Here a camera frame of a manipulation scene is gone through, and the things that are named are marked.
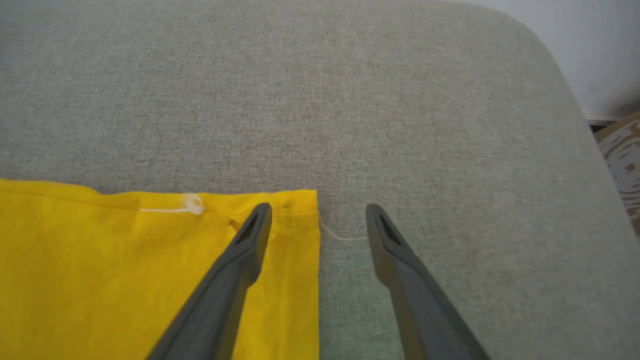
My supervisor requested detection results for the dark grey skirting board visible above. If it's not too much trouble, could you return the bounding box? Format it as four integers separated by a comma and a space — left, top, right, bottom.
586, 118, 619, 134

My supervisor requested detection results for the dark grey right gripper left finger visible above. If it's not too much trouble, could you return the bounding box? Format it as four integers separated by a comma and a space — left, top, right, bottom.
147, 202, 273, 360

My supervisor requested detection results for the brown cardboard box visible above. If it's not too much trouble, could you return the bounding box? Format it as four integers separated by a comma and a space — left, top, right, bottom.
594, 111, 640, 236

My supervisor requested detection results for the yellow garment with grey stripes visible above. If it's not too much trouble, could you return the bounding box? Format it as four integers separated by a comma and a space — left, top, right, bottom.
0, 178, 321, 360

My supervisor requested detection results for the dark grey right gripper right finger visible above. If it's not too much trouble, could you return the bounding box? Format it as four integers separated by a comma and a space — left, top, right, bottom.
365, 203, 491, 360

